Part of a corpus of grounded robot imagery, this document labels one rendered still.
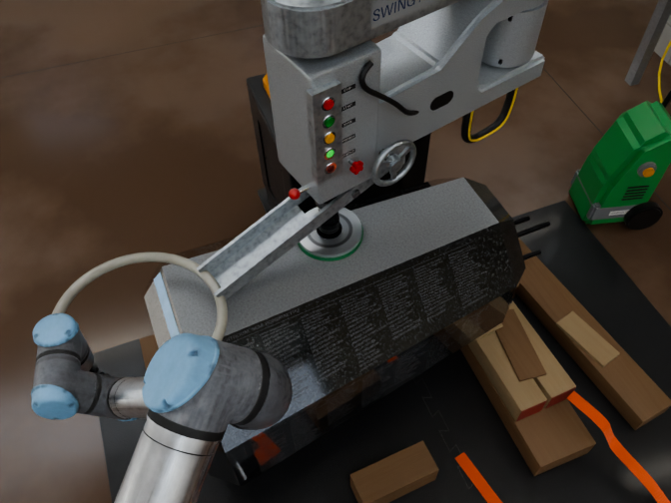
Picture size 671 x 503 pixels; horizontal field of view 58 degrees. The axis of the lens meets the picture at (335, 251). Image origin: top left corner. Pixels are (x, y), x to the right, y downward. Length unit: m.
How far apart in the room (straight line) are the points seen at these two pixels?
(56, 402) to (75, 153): 2.51
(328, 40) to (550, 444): 1.70
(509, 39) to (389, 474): 1.50
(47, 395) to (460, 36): 1.29
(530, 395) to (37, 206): 2.59
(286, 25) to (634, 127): 2.01
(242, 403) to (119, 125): 3.07
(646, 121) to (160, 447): 2.56
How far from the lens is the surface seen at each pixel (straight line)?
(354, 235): 1.95
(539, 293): 2.82
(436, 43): 1.71
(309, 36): 1.35
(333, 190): 1.65
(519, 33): 1.90
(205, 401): 0.89
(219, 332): 1.72
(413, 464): 2.34
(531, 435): 2.48
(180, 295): 1.92
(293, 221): 1.85
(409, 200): 2.10
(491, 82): 1.92
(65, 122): 4.00
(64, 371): 1.42
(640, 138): 3.00
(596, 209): 3.16
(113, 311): 2.97
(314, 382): 1.90
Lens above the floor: 2.35
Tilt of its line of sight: 52 degrees down
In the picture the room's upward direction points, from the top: 2 degrees counter-clockwise
